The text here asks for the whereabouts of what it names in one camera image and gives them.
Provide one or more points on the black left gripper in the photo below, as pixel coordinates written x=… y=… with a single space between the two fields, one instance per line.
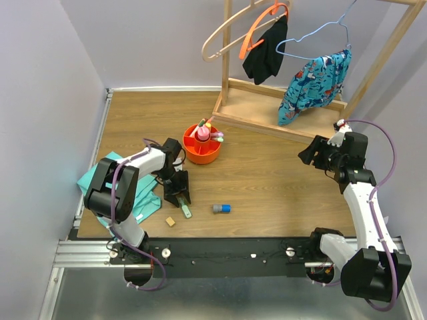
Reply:
x=170 y=192

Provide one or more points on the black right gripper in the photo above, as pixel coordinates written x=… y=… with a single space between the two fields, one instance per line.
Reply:
x=319 y=144

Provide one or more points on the orange round desk organizer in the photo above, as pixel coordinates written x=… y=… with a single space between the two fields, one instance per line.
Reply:
x=200 y=152

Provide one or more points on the pink cap white marker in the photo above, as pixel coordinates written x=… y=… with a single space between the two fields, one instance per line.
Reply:
x=194 y=131

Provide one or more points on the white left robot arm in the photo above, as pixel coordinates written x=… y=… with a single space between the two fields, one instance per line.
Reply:
x=113 y=188

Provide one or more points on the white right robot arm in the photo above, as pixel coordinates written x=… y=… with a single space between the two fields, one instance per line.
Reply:
x=376 y=270

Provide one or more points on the small wooden block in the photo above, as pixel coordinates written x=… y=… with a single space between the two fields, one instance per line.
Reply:
x=170 y=221

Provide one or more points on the grey blue cylinder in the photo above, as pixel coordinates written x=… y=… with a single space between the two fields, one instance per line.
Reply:
x=217 y=208

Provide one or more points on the blue fish pattern garment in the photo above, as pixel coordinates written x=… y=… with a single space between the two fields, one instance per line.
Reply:
x=315 y=85

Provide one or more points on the wooden clothes rack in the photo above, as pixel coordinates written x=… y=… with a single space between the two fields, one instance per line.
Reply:
x=254 y=107

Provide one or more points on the black hanging garment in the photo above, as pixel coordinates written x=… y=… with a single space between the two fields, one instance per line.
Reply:
x=263 y=61

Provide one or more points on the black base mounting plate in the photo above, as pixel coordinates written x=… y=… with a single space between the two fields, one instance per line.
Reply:
x=230 y=257

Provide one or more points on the orange plastic hanger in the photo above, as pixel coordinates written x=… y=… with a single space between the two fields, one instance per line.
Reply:
x=267 y=18

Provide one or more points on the beige wooden hanger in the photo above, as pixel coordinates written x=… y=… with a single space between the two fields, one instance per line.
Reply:
x=225 y=30

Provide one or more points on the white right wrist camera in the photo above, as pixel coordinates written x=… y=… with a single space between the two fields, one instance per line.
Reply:
x=341 y=127

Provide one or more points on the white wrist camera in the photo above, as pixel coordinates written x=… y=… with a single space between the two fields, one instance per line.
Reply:
x=178 y=164
x=341 y=127

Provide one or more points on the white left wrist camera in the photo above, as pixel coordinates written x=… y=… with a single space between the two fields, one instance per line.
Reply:
x=178 y=164

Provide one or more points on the aluminium frame rail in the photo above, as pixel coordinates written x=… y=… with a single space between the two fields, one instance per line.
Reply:
x=72 y=254

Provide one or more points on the blue wire hanger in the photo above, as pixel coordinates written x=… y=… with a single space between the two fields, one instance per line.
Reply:
x=334 y=34

